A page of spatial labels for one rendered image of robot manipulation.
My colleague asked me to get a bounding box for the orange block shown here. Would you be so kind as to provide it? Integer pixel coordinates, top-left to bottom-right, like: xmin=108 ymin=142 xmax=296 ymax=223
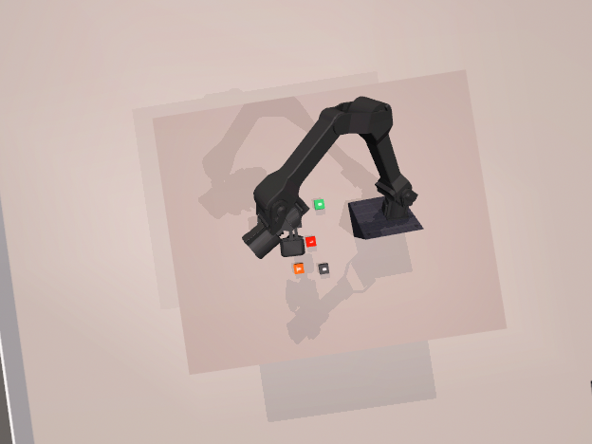
xmin=293 ymin=263 xmax=305 ymax=274

